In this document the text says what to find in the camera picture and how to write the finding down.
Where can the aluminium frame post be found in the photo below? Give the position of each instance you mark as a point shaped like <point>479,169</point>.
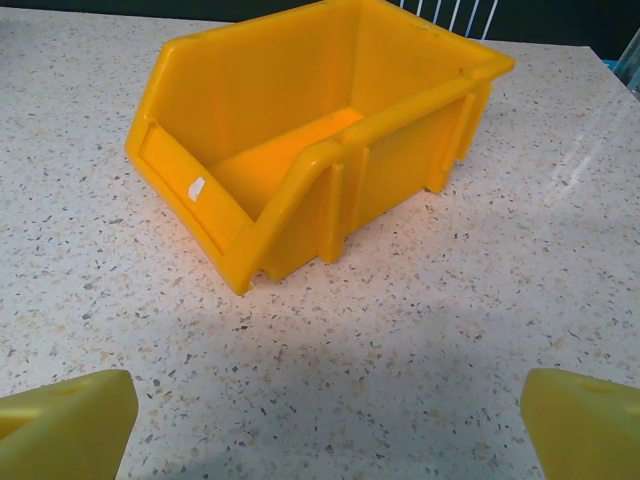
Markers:
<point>630,65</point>

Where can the yellow plastic bin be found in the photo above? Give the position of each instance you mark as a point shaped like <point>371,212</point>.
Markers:
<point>280,90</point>

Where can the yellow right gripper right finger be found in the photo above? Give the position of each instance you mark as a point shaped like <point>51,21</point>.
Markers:
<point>590,435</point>

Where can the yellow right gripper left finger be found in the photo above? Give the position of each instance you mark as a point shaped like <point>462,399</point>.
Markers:
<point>65,430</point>

